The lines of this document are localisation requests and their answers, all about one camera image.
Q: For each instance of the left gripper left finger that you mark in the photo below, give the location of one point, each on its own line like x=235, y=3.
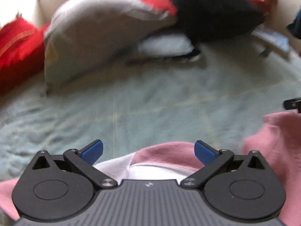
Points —
x=56, y=187

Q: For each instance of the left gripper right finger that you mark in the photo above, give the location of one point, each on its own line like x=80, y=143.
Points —
x=237, y=187

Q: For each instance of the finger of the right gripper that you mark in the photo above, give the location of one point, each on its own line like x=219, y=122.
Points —
x=293, y=104

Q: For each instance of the pink and white sweater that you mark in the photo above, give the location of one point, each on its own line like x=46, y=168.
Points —
x=149, y=188

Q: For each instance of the wooden chair with clothes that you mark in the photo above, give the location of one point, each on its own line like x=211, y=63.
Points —
x=295, y=27

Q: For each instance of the blue white book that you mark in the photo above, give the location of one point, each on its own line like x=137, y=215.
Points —
x=272, y=41

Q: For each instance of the green plaid bed blanket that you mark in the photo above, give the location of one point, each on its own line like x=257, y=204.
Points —
x=222, y=99

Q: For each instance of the black backpack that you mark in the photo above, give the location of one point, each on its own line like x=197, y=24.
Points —
x=210, y=20

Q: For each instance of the red quilt left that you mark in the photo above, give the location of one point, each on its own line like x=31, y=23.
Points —
x=22, y=52

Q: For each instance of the grey green pillow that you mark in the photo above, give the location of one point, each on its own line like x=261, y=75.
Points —
x=85, y=34

